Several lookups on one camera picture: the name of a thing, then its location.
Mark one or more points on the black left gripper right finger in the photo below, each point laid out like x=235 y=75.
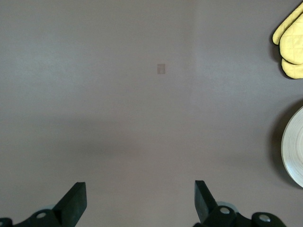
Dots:
x=206 y=205

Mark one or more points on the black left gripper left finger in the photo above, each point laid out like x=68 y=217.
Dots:
x=71 y=205

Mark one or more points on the round wooden plate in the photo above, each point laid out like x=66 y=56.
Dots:
x=296 y=151

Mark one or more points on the small square table sticker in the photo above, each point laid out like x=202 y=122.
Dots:
x=161 y=69

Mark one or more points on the yellow quilted oven mitt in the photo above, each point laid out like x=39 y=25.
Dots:
x=293 y=47
x=281 y=33

